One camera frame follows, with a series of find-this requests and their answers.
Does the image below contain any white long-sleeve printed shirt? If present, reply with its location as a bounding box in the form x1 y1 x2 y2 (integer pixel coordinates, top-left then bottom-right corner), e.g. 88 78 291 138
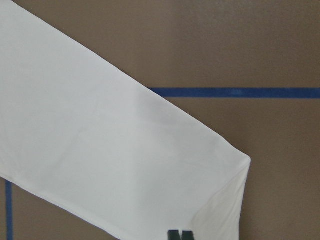
0 0 251 240

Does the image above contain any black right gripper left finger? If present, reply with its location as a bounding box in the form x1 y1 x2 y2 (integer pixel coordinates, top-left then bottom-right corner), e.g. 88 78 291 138
167 230 181 240

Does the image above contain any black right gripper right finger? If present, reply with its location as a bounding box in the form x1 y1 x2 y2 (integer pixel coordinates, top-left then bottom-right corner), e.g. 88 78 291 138
181 230 194 240

